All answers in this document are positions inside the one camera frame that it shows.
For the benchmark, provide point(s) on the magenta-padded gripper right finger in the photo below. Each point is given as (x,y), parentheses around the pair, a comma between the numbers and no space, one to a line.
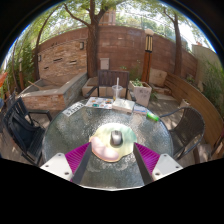
(163,166)

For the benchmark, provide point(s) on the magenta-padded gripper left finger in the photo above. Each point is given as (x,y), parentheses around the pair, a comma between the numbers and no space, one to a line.
(58,165)

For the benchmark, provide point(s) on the dark grey computer mouse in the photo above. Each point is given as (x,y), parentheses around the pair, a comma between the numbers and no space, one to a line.
(116,138)

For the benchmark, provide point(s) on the pastel blob-shaped mouse pad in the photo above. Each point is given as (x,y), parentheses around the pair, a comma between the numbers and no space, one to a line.
(106,151)

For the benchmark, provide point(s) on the black slatted patio chair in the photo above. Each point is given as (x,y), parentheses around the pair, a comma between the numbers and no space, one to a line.
(25,136)

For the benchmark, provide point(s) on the dark wicker armchair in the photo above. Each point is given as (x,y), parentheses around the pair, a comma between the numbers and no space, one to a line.
(186,128)

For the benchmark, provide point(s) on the black backpack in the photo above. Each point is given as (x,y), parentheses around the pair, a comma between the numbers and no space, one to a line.
(21,130)

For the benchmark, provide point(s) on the small green marker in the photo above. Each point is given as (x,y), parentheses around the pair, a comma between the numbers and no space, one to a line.
(152,116)

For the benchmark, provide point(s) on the black and white printed paper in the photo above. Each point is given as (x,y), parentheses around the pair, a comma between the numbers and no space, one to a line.
(73,109)

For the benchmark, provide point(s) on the thin pale blue booklet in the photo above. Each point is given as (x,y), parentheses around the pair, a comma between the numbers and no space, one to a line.
(140,109)

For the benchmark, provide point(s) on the thick white book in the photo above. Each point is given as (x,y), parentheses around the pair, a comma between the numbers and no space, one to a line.
(123,105)

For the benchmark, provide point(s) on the colourful open magazine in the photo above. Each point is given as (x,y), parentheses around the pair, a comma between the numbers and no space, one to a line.
(99,102)

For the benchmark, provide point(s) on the white planter box with plant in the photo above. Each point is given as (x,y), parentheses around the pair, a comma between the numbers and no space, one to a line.
(141,95)

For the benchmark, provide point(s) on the curved wooden bench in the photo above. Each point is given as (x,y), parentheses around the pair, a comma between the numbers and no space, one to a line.
(196,98)

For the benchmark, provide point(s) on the stone brick raised basin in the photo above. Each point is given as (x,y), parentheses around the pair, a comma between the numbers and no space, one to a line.
(71,90)

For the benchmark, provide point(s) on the clear plastic cup with straw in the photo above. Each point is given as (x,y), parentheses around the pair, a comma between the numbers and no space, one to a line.
(117,92)

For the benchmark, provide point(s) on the beige stone slab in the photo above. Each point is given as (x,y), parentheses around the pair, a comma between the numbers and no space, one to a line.
(158,77)

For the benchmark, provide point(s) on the dark wooden slatted chair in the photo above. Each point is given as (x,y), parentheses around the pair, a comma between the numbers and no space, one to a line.
(106,80)

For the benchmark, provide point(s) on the orange patio umbrella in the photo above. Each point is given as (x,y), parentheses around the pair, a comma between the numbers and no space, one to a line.
(2,79)

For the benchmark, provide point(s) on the thin dark-trunked tree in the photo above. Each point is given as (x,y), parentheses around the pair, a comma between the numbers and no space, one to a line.
(36,56)

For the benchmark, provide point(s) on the large forked tree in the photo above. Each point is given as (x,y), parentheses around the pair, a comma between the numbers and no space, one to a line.
(92,50)

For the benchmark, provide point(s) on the slender leaning tree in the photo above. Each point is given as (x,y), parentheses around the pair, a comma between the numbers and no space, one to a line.
(177,46)

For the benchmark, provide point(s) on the wooden garden lamp post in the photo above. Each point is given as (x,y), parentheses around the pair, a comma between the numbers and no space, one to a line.
(146,63)

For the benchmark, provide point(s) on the black wall lamp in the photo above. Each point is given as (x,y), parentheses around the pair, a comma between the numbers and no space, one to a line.
(81,45)
(39,58)

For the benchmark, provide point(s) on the beige wall utility box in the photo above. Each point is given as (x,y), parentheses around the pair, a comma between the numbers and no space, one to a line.
(104,64)

